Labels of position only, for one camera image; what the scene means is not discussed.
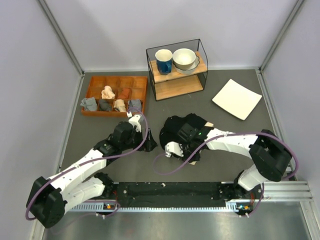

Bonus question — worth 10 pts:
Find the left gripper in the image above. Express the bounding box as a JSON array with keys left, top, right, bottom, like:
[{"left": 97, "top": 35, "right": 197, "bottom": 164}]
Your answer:
[{"left": 120, "top": 126, "right": 158, "bottom": 152}]

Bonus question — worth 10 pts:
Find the black underwear cream waistband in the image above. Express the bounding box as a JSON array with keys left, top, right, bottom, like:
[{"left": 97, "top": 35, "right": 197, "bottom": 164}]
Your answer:
[{"left": 159, "top": 113, "right": 214, "bottom": 161}]

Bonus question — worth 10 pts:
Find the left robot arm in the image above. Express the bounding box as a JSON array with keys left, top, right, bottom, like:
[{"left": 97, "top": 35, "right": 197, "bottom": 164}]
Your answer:
[{"left": 26, "top": 121, "right": 157, "bottom": 229}]

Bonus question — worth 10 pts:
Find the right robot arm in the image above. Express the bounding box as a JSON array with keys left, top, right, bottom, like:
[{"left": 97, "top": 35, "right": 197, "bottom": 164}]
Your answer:
[{"left": 165, "top": 123, "right": 294, "bottom": 198}]

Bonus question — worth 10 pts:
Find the blue striped rolled cloth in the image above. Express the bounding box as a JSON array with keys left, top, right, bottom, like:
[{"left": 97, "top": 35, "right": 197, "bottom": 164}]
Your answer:
[{"left": 128, "top": 99, "right": 143, "bottom": 112}]

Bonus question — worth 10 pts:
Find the cream rolled cloth lower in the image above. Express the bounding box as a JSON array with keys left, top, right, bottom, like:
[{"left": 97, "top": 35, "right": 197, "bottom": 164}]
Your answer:
[{"left": 113, "top": 99, "right": 127, "bottom": 112}]

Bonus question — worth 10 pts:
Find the cream rolled cloth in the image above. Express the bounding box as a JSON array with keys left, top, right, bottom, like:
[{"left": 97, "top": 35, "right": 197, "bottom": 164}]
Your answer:
[
  {"left": 101, "top": 85, "right": 116, "bottom": 100},
  {"left": 113, "top": 99, "right": 127, "bottom": 112}
]

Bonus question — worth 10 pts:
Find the orange rolled cloth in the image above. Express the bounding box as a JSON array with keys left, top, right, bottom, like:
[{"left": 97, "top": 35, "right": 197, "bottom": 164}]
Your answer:
[{"left": 117, "top": 88, "right": 132, "bottom": 100}]

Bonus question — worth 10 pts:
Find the dark grey rolled cloth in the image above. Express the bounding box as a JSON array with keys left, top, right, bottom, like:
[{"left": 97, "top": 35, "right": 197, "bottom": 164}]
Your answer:
[{"left": 98, "top": 99, "right": 112, "bottom": 112}]

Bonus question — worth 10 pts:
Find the white square plate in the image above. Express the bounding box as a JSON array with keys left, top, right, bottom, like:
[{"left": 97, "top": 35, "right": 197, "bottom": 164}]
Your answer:
[{"left": 212, "top": 79, "right": 262, "bottom": 121}]

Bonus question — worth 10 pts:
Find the wooden compartment organizer tray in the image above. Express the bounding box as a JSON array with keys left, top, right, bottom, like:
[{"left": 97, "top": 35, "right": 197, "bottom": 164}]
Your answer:
[{"left": 81, "top": 75, "right": 148, "bottom": 117}]

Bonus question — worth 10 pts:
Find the cream rolled cloth upper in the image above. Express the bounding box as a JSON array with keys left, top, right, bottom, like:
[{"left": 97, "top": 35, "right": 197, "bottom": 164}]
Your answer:
[{"left": 101, "top": 85, "right": 116, "bottom": 100}]

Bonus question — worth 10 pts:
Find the white scalloped dish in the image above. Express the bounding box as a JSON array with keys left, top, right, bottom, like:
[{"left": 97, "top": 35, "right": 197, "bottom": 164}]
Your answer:
[{"left": 173, "top": 56, "right": 200, "bottom": 75}]

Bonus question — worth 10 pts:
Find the grey striped rolled cloth left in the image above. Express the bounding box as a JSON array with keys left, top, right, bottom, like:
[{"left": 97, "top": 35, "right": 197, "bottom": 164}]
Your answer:
[{"left": 80, "top": 97, "right": 98, "bottom": 112}]

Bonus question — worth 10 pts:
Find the cream ceramic bowl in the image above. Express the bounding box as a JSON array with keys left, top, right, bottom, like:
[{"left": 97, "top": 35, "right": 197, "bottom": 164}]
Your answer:
[{"left": 173, "top": 48, "right": 197, "bottom": 70}]

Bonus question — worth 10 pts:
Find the blue ceramic mug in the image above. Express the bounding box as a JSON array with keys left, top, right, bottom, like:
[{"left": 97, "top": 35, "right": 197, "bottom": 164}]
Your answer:
[{"left": 155, "top": 49, "right": 173, "bottom": 75}]

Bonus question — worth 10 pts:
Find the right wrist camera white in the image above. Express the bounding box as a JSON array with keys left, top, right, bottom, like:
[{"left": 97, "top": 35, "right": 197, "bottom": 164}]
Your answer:
[{"left": 164, "top": 141, "right": 184, "bottom": 158}]

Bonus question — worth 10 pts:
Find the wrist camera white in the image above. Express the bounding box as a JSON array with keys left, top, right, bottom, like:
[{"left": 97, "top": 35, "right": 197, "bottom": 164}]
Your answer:
[
  {"left": 164, "top": 141, "right": 184, "bottom": 158},
  {"left": 126, "top": 112, "right": 144, "bottom": 133}
]

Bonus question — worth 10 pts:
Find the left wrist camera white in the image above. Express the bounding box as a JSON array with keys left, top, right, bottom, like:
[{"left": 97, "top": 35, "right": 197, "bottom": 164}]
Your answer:
[{"left": 126, "top": 112, "right": 144, "bottom": 133}]

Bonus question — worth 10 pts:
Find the black wire wooden shelf rack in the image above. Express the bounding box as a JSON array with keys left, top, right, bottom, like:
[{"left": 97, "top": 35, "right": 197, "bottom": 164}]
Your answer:
[{"left": 145, "top": 38, "right": 209, "bottom": 101}]

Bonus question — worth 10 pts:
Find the grey slotted cable duct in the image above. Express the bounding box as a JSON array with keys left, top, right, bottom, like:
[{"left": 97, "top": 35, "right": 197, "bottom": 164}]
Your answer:
[{"left": 49, "top": 201, "right": 253, "bottom": 213}]

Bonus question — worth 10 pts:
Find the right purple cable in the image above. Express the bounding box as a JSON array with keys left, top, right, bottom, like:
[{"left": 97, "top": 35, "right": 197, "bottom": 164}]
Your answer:
[{"left": 152, "top": 131, "right": 301, "bottom": 218}]

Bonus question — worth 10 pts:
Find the purple cable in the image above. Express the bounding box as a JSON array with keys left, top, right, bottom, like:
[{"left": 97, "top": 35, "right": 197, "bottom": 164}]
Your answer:
[
  {"left": 152, "top": 131, "right": 301, "bottom": 218},
  {"left": 24, "top": 107, "right": 149, "bottom": 221}
]

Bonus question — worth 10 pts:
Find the aluminium frame rail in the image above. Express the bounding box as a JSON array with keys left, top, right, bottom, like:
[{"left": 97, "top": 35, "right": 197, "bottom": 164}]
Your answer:
[{"left": 39, "top": 181, "right": 315, "bottom": 203}]

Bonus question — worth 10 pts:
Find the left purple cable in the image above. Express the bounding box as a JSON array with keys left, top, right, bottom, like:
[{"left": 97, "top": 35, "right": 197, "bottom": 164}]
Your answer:
[{"left": 24, "top": 107, "right": 149, "bottom": 221}]

